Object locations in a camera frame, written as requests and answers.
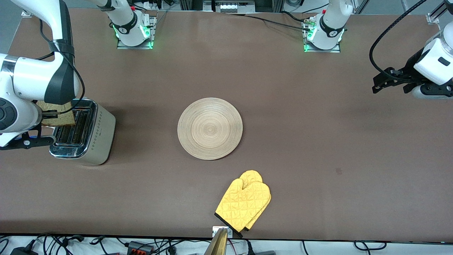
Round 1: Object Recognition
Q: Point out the yellow quilted oven mitt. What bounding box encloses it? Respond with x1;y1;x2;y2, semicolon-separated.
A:
245;181;272;231
215;170;269;238

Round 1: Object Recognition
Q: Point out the black box with red parts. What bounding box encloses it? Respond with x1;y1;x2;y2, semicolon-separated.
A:
127;241;155;254

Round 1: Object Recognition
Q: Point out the white power strip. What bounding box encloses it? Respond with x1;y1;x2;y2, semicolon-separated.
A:
214;0;256;14

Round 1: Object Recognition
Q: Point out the round wooden plate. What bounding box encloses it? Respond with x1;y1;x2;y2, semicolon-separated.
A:
177;97;243;160

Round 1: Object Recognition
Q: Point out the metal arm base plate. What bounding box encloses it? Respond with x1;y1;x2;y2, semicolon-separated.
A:
303;18;341;53
117;16;156;50

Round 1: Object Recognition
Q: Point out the silver table edge bracket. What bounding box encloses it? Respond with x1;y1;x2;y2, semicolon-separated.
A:
212;226;233;238

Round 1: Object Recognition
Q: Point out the chrome two-slot toaster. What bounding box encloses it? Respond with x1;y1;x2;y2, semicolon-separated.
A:
49;99;116;166

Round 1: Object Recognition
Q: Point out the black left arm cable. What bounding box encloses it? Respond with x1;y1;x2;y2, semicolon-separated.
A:
369;0;427;85

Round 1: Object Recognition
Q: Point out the gold metal camera mount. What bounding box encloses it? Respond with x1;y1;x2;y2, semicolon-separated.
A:
203;228;229;255

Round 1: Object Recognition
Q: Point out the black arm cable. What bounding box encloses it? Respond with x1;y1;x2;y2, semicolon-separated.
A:
39;19;86;115
369;0;427;85

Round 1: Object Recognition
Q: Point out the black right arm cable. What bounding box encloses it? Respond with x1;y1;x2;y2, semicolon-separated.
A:
39;19;86;115

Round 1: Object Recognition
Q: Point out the black power adapter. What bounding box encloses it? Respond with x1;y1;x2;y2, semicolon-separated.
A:
10;247;39;255

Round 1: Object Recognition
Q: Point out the black cable on table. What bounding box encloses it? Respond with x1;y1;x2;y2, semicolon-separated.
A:
243;12;312;32

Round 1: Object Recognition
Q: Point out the brown bread slice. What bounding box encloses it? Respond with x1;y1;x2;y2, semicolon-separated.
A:
36;101;77;128

